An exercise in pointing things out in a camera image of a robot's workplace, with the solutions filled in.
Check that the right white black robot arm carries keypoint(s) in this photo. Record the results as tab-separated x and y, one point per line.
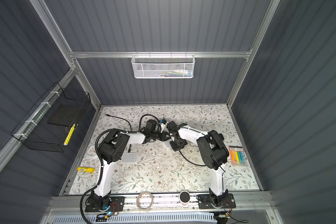
214	154

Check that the clear tape roll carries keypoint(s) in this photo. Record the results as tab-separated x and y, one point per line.
145	201

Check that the small yellow block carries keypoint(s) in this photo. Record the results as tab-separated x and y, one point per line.
86	169

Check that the white network switch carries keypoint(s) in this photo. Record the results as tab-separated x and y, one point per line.
129	158
167	144

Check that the yellow green marker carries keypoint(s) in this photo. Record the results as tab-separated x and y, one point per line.
69	135

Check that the black foam pad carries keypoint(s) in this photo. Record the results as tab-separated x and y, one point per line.
66	116

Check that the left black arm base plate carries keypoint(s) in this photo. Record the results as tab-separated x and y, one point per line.
104	204

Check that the black wire basket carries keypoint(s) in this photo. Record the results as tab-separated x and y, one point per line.
51	126

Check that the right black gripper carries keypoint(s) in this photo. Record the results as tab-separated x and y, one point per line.
175	148

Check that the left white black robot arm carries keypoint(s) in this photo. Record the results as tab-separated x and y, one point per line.
110	146

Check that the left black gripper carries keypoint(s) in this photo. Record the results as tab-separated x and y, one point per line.
164	135

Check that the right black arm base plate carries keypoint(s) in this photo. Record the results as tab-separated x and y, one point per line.
210	201

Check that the aluminium front rail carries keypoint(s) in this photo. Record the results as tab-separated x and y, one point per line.
164	202

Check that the pack of coloured markers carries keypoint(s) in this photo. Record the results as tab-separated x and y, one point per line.
237	155

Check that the white wire mesh basket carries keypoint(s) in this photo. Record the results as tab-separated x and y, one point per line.
163	67

